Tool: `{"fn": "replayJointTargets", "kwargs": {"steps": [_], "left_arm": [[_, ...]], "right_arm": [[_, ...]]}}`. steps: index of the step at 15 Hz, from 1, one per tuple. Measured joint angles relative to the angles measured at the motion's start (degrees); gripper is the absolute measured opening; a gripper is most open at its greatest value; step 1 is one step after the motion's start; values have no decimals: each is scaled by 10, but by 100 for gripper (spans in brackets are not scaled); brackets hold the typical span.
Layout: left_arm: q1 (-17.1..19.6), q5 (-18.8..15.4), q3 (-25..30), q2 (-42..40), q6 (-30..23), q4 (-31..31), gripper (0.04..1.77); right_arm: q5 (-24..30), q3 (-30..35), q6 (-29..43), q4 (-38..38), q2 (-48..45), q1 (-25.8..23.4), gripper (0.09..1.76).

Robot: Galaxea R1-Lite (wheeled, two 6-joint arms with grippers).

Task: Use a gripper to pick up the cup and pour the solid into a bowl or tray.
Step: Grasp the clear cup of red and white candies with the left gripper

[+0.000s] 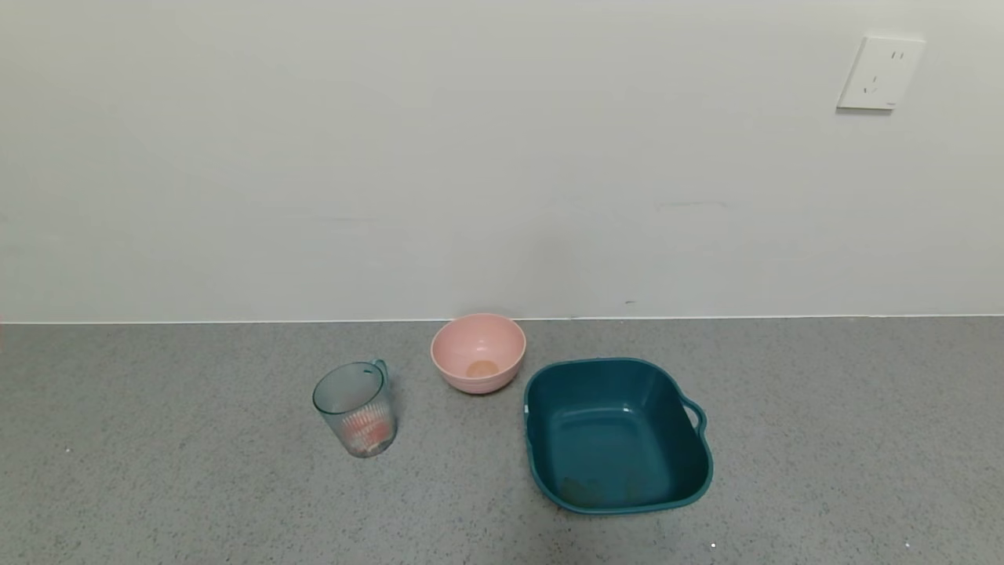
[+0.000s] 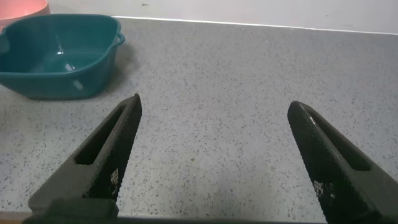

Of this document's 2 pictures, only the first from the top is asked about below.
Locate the white wall power socket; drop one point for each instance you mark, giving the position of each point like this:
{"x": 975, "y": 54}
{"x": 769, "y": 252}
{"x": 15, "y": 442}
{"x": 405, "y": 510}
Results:
{"x": 880, "y": 72}

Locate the pink plastic bowl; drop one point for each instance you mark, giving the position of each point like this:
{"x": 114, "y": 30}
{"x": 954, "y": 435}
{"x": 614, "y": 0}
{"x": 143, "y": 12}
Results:
{"x": 478, "y": 345}

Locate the transparent teal-tinted measuring cup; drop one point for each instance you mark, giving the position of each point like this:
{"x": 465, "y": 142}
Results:
{"x": 349, "y": 388}

